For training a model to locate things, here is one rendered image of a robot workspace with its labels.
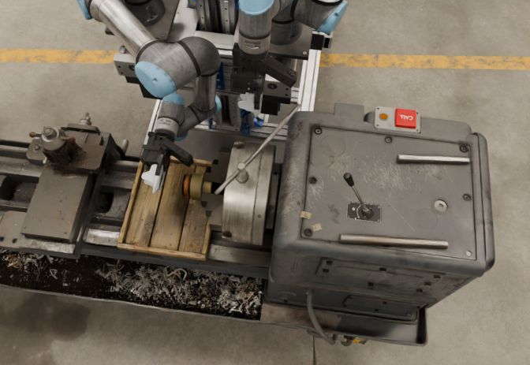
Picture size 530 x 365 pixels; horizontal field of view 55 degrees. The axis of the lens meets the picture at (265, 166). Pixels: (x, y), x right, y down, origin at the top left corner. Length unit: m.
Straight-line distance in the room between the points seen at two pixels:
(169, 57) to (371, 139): 0.62
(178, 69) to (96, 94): 1.81
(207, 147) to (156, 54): 1.27
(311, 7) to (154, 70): 0.52
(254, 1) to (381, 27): 2.40
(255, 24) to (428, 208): 0.69
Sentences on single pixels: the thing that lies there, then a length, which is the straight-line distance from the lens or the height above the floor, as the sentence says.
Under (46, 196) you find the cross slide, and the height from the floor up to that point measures 0.97.
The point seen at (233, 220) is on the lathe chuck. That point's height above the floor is 1.17.
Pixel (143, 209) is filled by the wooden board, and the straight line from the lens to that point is 1.83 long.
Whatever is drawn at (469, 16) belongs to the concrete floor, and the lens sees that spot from 3.75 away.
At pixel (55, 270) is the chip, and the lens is 2.22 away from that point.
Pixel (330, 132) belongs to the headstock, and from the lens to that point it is 1.51.
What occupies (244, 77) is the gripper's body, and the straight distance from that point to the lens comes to 1.27.
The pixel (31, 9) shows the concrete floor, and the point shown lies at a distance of 3.80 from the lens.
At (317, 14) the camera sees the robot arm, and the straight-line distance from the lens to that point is 1.63.
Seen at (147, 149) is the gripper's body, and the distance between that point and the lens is 1.67.
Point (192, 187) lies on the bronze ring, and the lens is 1.58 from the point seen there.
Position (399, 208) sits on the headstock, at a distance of 1.44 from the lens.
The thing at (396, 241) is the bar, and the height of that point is 1.28.
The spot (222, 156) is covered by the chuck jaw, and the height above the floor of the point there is 1.19.
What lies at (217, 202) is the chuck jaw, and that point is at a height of 1.11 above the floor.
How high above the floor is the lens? 2.54
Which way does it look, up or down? 64 degrees down
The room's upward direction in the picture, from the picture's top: 2 degrees clockwise
